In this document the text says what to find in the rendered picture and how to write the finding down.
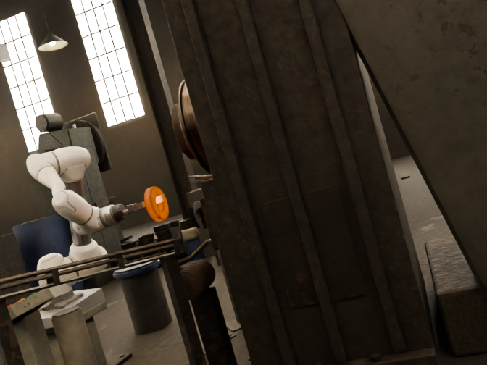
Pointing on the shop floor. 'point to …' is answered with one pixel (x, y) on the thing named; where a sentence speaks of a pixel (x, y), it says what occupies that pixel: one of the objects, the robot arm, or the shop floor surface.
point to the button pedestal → (32, 329)
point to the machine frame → (301, 185)
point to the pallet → (163, 232)
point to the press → (89, 140)
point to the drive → (439, 134)
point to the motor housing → (208, 312)
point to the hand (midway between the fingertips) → (155, 200)
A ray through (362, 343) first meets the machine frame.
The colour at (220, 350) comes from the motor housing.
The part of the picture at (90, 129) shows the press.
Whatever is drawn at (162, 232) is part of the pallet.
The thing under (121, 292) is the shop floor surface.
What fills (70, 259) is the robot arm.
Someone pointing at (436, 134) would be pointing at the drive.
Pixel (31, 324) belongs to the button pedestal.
